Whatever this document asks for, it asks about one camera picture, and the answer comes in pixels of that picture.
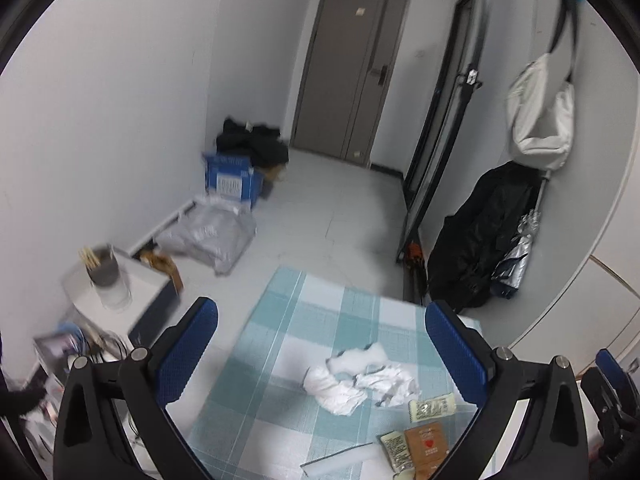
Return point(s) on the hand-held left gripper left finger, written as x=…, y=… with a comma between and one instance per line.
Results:
x=192, y=350

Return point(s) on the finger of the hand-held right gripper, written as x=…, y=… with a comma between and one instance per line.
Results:
x=602, y=410
x=607, y=362

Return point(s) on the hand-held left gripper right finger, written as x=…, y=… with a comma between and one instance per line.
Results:
x=455, y=355

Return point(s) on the pale yellow seasoning packet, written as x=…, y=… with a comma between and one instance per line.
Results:
x=396, y=452
x=432, y=407

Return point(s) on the white tissue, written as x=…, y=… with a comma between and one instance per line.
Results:
x=357, y=357
x=332, y=390
x=390, y=382

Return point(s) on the brown paper packet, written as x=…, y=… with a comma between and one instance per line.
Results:
x=427, y=447

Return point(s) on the white wardrobe wooden trim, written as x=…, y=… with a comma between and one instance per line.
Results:
x=575, y=310

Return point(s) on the white side table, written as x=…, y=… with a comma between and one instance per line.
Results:
x=145, y=285

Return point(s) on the teal plaid tablecloth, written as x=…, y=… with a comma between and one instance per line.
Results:
x=280, y=360

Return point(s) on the brown snack packet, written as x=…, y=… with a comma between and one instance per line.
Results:
x=162, y=264

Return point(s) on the clear glass jar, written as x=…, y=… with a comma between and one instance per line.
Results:
x=115, y=297

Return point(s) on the silver foil bag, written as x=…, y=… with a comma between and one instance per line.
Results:
x=515, y=265

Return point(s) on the orange clip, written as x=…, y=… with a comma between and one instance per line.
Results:
x=415, y=252

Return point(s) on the grey plastic bag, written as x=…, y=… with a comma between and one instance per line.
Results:
x=210, y=232

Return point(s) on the grey cup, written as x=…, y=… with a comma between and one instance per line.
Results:
x=104, y=270

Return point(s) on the black hanging jacket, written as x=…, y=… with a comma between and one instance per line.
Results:
x=480, y=235

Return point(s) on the wooden chopsticks bundle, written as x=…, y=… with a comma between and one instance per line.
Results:
x=91, y=256

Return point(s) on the blue cardboard box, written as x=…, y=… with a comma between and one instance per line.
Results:
x=227, y=180

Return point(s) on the person's black jacket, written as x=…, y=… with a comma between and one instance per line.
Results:
x=20, y=401

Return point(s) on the pile of black clothes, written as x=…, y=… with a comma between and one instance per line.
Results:
x=255, y=147

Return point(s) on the black framed glass door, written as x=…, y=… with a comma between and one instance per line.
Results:
x=440, y=135

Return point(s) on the white hanging tote bag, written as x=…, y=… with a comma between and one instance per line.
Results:
x=540, y=125

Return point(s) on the grey room door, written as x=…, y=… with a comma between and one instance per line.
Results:
x=350, y=60

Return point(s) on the grey metal rail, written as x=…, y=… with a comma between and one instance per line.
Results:
x=414, y=285

